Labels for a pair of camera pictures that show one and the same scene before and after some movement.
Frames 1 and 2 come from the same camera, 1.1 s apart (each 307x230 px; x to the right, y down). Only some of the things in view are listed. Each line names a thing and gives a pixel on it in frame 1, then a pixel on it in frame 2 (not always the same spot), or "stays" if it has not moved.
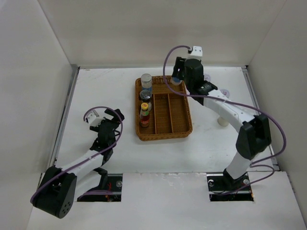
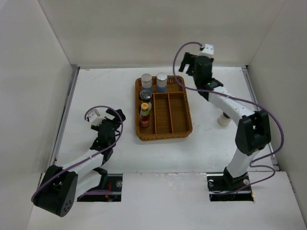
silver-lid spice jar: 146,81 stays
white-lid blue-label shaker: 176,81 to 161,82
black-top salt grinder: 146,96 stays
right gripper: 180,64 to 189,59
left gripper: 115,118 stays
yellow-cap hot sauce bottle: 144,116 stays
